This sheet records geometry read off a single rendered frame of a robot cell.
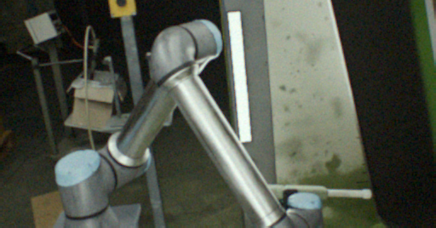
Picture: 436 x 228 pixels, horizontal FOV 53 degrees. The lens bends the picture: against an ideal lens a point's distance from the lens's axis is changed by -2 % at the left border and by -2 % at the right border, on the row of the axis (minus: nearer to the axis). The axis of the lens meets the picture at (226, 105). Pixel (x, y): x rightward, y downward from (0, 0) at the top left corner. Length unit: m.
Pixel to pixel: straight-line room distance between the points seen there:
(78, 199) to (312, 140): 1.20
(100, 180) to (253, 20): 1.00
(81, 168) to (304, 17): 1.19
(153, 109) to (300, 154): 1.07
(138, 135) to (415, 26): 1.04
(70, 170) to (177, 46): 0.59
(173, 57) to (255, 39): 0.99
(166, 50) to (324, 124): 1.27
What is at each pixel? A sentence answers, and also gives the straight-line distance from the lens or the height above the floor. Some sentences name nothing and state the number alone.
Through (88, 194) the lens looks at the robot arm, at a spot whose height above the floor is 0.81.
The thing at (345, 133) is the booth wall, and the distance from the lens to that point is 2.29.
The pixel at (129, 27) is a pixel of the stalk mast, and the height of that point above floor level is 1.23.
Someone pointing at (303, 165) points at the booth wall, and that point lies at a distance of 2.30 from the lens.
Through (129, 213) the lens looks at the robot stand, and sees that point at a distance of 1.72.
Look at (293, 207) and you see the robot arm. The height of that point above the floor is 0.84.
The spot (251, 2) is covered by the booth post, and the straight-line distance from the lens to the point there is 2.05.
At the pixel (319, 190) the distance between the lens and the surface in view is 1.61.
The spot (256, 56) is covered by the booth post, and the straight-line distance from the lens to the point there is 2.08.
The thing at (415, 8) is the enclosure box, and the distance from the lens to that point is 1.72.
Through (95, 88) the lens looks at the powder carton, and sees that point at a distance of 3.55.
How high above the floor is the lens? 1.46
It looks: 17 degrees down
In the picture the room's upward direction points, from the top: 6 degrees counter-clockwise
